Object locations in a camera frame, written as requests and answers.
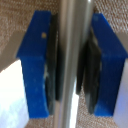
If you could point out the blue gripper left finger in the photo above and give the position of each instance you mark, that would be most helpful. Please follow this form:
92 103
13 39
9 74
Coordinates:
35 66

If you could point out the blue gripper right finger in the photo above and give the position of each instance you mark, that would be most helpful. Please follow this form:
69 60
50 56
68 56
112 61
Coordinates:
108 73

